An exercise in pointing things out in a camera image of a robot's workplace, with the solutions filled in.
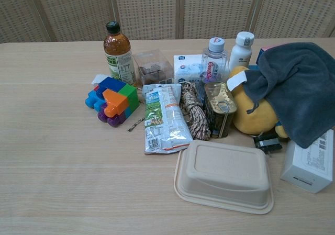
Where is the clear plastic snack box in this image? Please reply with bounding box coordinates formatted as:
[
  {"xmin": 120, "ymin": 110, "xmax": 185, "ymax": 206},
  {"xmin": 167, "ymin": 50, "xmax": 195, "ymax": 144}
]
[{"xmin": 133, "ymin": 49, "xmax": 174, "ymax": 86}]

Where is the white green snack pouch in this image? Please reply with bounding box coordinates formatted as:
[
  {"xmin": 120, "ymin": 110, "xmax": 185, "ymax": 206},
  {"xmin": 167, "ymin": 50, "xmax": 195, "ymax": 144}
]
[{"xmin": 142, "ymin": 83, "xmax": 194, "ymax": 155}]

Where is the brown tea bottle green label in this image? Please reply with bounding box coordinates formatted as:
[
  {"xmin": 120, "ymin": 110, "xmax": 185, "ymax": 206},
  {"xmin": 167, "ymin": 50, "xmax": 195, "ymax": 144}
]
[{"xmin": 103, "ymin": 21, "xmax": 137, "ymax": 87}]

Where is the gold rectangular food tin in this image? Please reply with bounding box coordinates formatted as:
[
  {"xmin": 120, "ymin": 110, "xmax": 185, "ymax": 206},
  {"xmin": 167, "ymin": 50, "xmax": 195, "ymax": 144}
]
[{"xmin": 203, "ymin": 81, "xmax": 238, "ymax": 139}]

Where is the clear water bottle white cap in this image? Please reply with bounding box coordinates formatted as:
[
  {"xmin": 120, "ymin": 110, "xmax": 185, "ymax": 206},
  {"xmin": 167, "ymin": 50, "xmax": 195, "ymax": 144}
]
[{"xmin": 199, "ymin": 37, "xmax": 228, "ymax": 85}]

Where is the white blue tissue pack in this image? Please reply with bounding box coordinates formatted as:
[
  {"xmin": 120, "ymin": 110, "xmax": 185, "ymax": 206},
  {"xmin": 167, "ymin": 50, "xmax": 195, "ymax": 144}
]
[{"xmin": 173, "ymin": 54, "xmax": 204, "ymax": 84}]

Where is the yellow plush toy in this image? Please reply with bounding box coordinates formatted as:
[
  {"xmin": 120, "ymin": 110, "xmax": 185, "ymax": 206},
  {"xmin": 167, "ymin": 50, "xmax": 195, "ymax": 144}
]
[{"xmin": 226, "ymin": 65, "xmax": 290, "ymax": 139}]

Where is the woven folding screen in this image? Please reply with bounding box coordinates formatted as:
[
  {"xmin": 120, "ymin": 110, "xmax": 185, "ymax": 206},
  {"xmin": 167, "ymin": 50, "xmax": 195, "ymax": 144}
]
[{"xmin": 0, "ymin": 0, "xmax": 335, "ymax": 44}]

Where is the beige lidded food container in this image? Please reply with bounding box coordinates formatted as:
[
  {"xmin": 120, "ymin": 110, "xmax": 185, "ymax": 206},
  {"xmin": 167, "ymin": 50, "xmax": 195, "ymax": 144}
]
[{"xmin": 173, "ymin": 139, "xmax": 274, "ymax": 215}]

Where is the dark grey towel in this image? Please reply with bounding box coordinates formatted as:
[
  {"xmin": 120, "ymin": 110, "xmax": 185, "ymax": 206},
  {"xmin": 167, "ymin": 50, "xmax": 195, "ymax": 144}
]
[{"xmin": 243, "ymin": 42, "xmax": 335, "ymax": 149}]

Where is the braided patterned rope bundle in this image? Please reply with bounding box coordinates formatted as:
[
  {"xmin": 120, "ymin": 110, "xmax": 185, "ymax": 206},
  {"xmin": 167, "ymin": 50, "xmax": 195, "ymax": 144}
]
[{"xmin": 180, "ymin": 81, "xmax": 211, "ymax": 141}]

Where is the white pill bottle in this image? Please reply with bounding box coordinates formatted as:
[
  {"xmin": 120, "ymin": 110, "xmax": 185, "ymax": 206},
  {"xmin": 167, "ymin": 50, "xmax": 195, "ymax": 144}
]
[{"xmin": 228, "ymin": 31, "xmax": 255, "ymax": 71}]

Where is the white cardboard box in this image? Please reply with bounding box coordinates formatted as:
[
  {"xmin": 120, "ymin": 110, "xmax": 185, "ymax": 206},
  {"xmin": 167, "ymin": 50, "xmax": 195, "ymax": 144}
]
[{"xmin": 280, "ymin": 128, "xmax": 335, "ymax": 194}]

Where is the colourful plastic building block toy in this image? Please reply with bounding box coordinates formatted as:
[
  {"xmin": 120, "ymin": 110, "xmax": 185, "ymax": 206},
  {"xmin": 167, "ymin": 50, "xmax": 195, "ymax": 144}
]
[{"xmin": 84, "ymin": 74, "xmax": 140, "ymax": 128}]

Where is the black binder clip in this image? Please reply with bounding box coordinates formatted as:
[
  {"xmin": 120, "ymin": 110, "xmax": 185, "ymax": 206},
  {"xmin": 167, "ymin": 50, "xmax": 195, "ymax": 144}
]
[{"xmin": 253, "ymin": 133, "xmax": 283, "ymax": 155}]

